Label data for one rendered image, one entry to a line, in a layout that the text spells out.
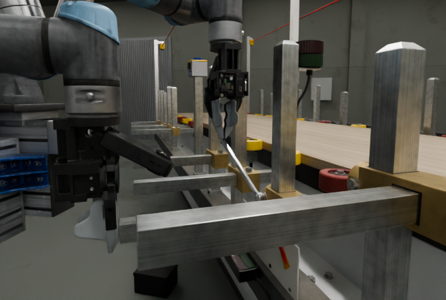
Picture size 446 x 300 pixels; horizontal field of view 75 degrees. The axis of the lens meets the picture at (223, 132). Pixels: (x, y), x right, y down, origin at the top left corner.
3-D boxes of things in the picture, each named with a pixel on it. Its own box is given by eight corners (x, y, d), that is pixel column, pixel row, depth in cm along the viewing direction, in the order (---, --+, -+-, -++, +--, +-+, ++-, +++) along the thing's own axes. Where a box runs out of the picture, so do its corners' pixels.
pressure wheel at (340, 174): (334, 237, 54) (337, 176, 52) (308, 220, 61) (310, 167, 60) (368, 231, 56) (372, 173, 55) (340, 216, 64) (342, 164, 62)
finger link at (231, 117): (230, 141, 64) (230, 99, 63) (222, 137, 70) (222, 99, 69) (243, 140, 65) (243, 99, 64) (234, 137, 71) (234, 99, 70)
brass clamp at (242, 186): (239, 194, 73) (239, 174, 73) (223, 180, 86) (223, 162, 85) (261, 191, 75) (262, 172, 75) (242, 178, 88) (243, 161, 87)
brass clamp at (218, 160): (213, 169, 97) (212, 154, 96) (203, 161, 110) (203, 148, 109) (230, 168, 99) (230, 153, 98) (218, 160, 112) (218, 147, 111)
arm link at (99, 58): (58, 12, 43) (118, 17, 46) (62, 86, 44) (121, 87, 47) (44, -6, 36) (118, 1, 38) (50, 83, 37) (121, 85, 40)
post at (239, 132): (234, 249, 83) (235, 79, 77) (230, 243, 86) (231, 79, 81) (245, 247, 84) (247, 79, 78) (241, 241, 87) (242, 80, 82)
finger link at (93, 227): (77, 256, 44) (74, 197, 43) (119, 250, 46) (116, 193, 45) (74, 267, 41) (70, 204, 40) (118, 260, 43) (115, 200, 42)
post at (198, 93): (194, 178, 129) (194, 76, 124) (192, 176, 134) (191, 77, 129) (204, 177, 131) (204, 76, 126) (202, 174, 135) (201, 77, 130)
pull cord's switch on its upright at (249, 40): (247, 129, 354) (248, 35, 342) (244, 127, 363) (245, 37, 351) (253, 128, 357) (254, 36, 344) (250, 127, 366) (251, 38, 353)
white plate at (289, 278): (295, 303, 50) (297, 248, 49) (240, 236, 75) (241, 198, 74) (298, 302, 50) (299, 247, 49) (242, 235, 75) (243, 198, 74)
